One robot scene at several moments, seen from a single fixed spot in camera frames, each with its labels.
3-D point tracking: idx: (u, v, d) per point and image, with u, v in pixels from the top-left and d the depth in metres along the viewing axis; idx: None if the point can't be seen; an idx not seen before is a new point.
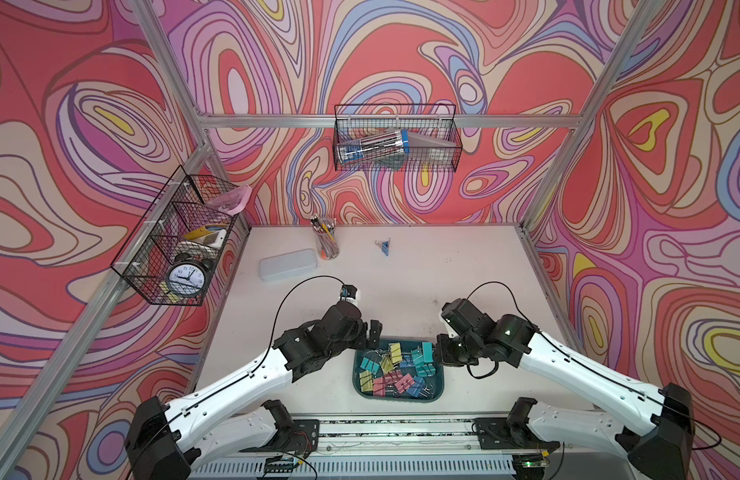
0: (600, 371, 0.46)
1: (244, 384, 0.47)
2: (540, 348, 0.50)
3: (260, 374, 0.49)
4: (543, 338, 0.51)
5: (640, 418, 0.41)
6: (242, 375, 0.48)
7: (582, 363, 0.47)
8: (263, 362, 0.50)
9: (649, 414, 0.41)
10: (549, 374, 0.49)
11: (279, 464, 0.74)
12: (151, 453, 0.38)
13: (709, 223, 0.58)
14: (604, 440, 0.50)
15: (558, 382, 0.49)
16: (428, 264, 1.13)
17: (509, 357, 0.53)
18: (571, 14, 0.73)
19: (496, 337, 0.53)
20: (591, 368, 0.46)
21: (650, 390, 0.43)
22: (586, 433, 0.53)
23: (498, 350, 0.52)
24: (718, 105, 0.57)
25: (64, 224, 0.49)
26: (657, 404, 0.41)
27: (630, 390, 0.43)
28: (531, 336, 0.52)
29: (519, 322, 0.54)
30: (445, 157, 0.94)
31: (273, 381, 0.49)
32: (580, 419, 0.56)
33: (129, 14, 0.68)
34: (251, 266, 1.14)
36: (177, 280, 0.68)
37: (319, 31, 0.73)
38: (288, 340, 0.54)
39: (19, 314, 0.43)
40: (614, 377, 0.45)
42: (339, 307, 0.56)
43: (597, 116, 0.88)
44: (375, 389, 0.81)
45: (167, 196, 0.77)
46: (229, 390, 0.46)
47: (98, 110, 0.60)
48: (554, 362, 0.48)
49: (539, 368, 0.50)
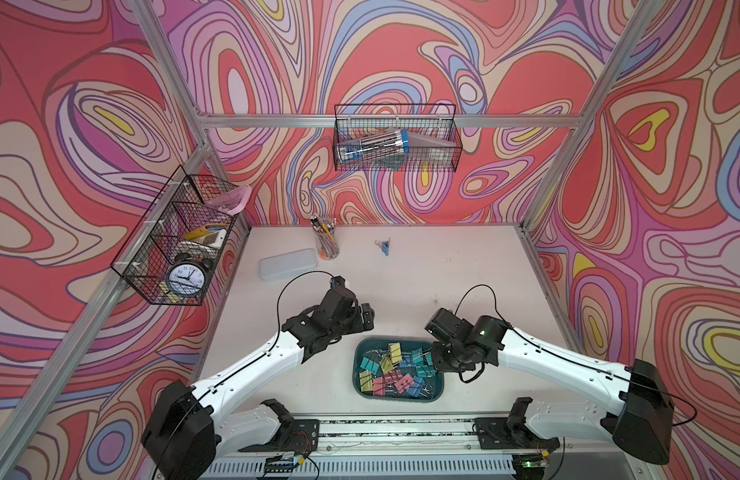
0: (569, 357, 0.48)
1: (263, 362, 0.50)
2: (512, 342, 0.53)
3: (276, 352, 0.52)
4: (514, 333, 0.54)
5: (610, 398, 0.42)
6: (259, 355, 0.51)
7: (552, 352, 0.49)
8: (278, 343, 0.53)
9: (617, 392, 0.42)
10: (523, 367, 0.51)
11: (278, 464, 0.74)
12: (187, 430, 0.39)
13: (709, 223, 0.58)
14: (592, 427, 0.50)
15: (534, 374, 0.51)
16: (428, 264, 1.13)
17: (487, 357, 0.55)
18: (571, 14, 0.73)
19: (473, 339, 0.55)
20: (560, 356, 0.48)
21: (616, 369, 0.44)
22: (576, 423, 0.53)
23: (475, 352, 0.55)
24: (718, 105, 0.57)
25: (64, 224, 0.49)
26: (624, 381, 0.43)
27: (598, 371, 0.45)
28: (504, 333, 0.54)
29: (491, 321, 0.57)
30: (445, 157, 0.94)
31: (287, 359, 0.53)
32: (571, 410, 0.56)
33: (129, 14, 0.68)
34: (251, 266, 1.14)
36: (177, 280, 0.68)
37: (319, 31, 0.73)
38: (295, 323, 0.58)
39: (19, 314, 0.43)
40: (583, 361, 0.47)
42: (336, 290, 0.62)
43: (597, 116, 0.88)
44: (375, 389, 0.81)
45: (167, 196, 0.77)
46: (249, 367, 0.48)
47: (98, 110, 0.60)
48: (527, 354, 0.50)
49: (514, 362, 0.52)
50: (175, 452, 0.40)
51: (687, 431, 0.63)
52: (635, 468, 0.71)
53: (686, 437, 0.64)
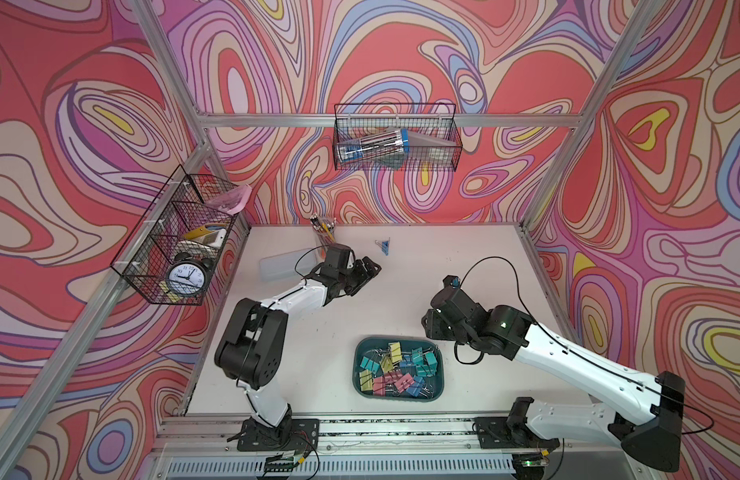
0: (596, 361, 0.45)
1: (301, 292, 0.61)
2: (537, 339, 0.48)
3: (309, 287, 0.65)
4: (539, 329, 0.49)
5: (640, 410, 0.40)
6: (298, 288, 0.63)
7: (579, 354, 0.46)
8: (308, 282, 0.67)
9: (648, 405, 0.40)
10: (544, 367, 0.48)
11: (278, 463, 0.74)
12: (268, 326, 0.49)
13: (709, 223, 0.58)
14: (598, 432, 0.50)
15: (552, 374, 0.48)
16: (428, 264, 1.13)
17: (505, 350, 0.50)
18: (571, 13, 0.73)
19: (491, 330, 0.50)
20: (586, 358, 0.45)
21: (647, 379, 0.42)
22: (581, 427, 0.53)
23: (492, 344, 0.50)
24: (718, 105, 0.57)
25: (64, 224, 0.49)
26: (655, 394, 0.41)
27: (627, 380, 0.43)
28: (527, 328, 0.50)
29: (514, 312, 0.52)
30: (445, 157, 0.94)
31: (317, 294, 0.65)
32: (576, 412, 0.56)
33: (129, 13, 0.68)
34: (251, 266, 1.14)
36: (177, 280, 0.68)
37: (319, 30, 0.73)
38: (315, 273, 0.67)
39: (19, 314, 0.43)
40: (610, 367, 0.44)
42: (333, 248, 0.73)
43: (597, 116, 0.88)
44: (375, 389, 0.81)
45: (167, 196, 0.77)
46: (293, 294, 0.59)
47: (98, 110, 0.60)
48: (552, 355, 0.46)
49: (535, 361, 0.48)
50: (257, 351, 0.48)
51: (687, 431, 0.63)
52: (635, 468, 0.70)
53: (685, 436, 0.64)
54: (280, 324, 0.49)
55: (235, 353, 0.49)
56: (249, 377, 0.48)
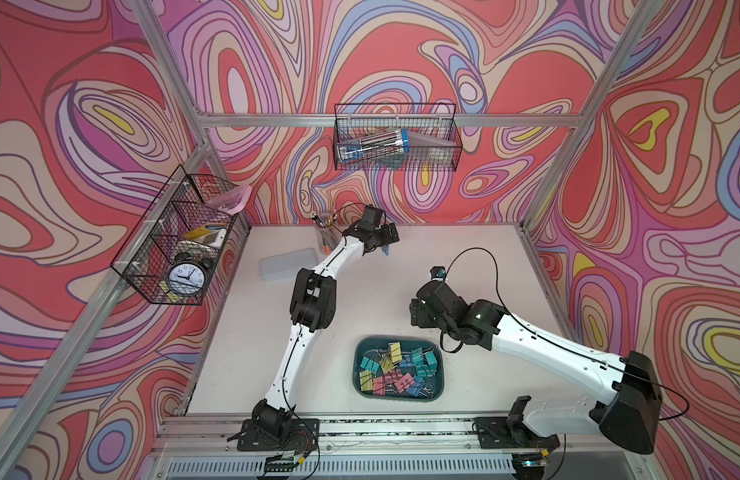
0: (566, 345, 0.47)
1: (345, 251, 0.76)
2: (508, 327, 0.52)
3: (348, 246, 0.78)
4: (512, 318, 0.53)
5: (603, 387, 0.42)
6: (340, 249, 0.76)
7: (548, 339, 0.49)
8: (348, 241, 0.79)
9: (610, 382, 0.42)
10: (518, 352, 0.50)
11: (278, 463, 0.74)
12: (327, 287, 0.65)
13: (709, 223, 0.58)
14: (585, 421, 0.50)
15: (527, 360, 0.51)
16: (428, 264, 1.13)
17: (481, 340, 0.54)
18: (571, 13, 0.73)
19: (468, 321, 0.55)
20: (556, 343, 0.48)
21: (611, 359, 0.44)
22: (569, 417, 0.54)
23: (470, 335, 0.54)
24: (718, 105, 0.57)
25: (63, 223, 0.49)
26: (618, 371, 0.43)
27: (592, 360, 0.45)
28: (500, 317, 0.54)
29: (489, 305, 0.56)
30: (445, 156, 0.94)
31: (355, 250, 0.78)
32: (562, 404, 0.58)
33: (129, 13, 0.68)
34: (251, 266, 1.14)
36: (177, 280, 0.68)
37: (319, 29, 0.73)
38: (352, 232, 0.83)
39: (19, 314, 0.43)
40: (579, 350, 0.46)
42: (370, 209, 0.86)
43: (597, 116, 0.88)
44: (375, 389, 0.81)
45: (167, 195, 0.78)
46: (338, 256, 0.74)
47: (98, 109, 0.60)
48: (522, 340, 0.50)
49: (509, 346, 0.51)
50: (324, 304, 0.66)
51: (687, 430, 0.63)
52: (635, 468, 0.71)
53: (685, 436, 0.64)
54: (333, 286, 0.65)
55: (304, 306, 0.68)
56: (314, 322, 0.67)
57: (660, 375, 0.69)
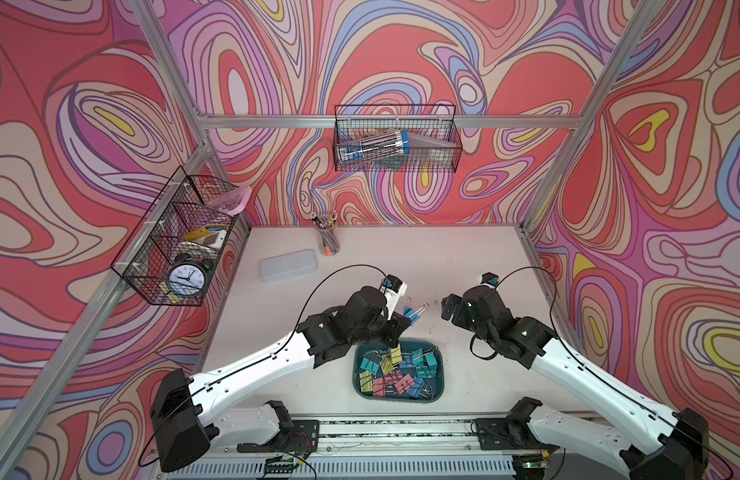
0: (615, 384, 0.45)
1: (266, 365, 0.46)
2: (555, 351, 0.51)
3: (282, 357, 0.48)
4: (560, 344, 0.51)
5: (647, 436, 0.41)
6: (265, 357, 0.47)
7: (595, 373, 0.47)
8: (287, 346, 0.49)
9: (656, 433, 0.40)
10: (562, 382, 0.50)
11: (279, 465, 0.74)
12: (175, 424, 0.38)
13: (709, 224, 0.58)
14: (606, 453, 0.49)
15: (569, 389, 0.49)
16: (428, 265, 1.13)
17: (522, 357, 0.53)
18: (570, 15, 0.73)
19: (513, 336, 0.54)
20: (604, 380, 0.46)
21: (662, 410, 0.42)
22: (589, 444, 0.52)
23: (512, 349, 0.53)
24: (718, 105, 0.57)
25: (64, 224, 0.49)
26: (668, 425, 0.41)
27: (641, 407, 0.43)
28: (548, 340, 0.52)
29: (536, 325, 0.55)
30: (445, 157, 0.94)
31: (292, 365, 0.48)
32: (586, 429, 0.55)
33: (129, 14, 0.68)
34: (251, 267, 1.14)
36: (177, 281, 0.68)
37: (320, 31, 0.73)
38: (312, 325, 0.53)
39: (19, 314, 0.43)
40: (628, 392, 0.45)
42: (363, 295, 0.53)
43: (597, 117, 0.88)
44: (375, 389, 0.81)
45: (167, 196, 0.77)
46: (250, 370, 0.45)
47: (98, 111, 0.60)
48: (567, 368, 0.48)
49: (554, 376, 0.50)
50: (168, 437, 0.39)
51: None
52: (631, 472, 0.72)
53: None
54: (189, 425, 0.38)
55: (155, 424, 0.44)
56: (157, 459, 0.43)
57: (660, 376, 0.69)
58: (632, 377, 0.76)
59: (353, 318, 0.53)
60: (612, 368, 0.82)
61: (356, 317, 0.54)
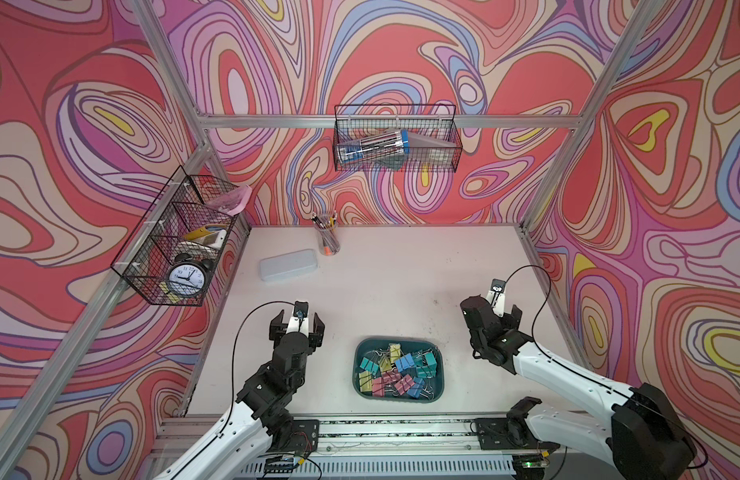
0: (578, 370, 0.51)
1: (213, 445, 0.49)
2: (527, 350, 0.58)
3: (229, 430, 0.51)
4: (534, 345, 0.59)
5: (604, 408, 0.44)
6: (212, 437, 0.50)
7: (561, 363, 0.53)
8: (230, 419, 0.53)
9: (611, 403, 0.44)
10: (538, 379, 0.56)
11: (279, 465, 0.74)
12: None
13: (709, 223, 0.58)
14: (596, 443, 0.49)
15: (544, 384, 0.55)
16: (428, 264, 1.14)
17: (505, 363, 0.61)
18: (571, 14, 0.73)
19: (497, 344, 0.62)
20: (570, 367, 0.52)
21: (617, 384, 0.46)
22: (580, 435, 0.52)
23: (496, 355, 0.61)
24: (718, 106, 0.57)
25: (64, 223, 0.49)
26: (623, 396, 0.45)
27: (600, 385, 0.47)
28: (523, 343, 0.60)
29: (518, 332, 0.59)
30: (445, 157, 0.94)
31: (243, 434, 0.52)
32: (578, 421, 0.55)
33: (129, 14, 0.68)
34: (251, 267, 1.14)
36: (177, 281, 0.68)
37: (319, 32, 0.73)
38: (251, 389, 0.57)
39: (19, 314, 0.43)
40: (590, 374, 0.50)
42: (289, 343, 0.58)
43: (597, 116, 0.88)
44: (375, 389, 0.81)
45: (167, 196, 0.77)
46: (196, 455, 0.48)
47: (98, 110, 0.60)
48: (537, 361, 0.55)
49: (529, 372, 0.57)
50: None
51: None
52: None
53: None
54: None
55: None
56: None
57: (660, 375, 0.69)
58: (632, 377, 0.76)
59: (280, 369, 0.57)
60: (612, 368, 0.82)
61: (283, 368, 0.57)
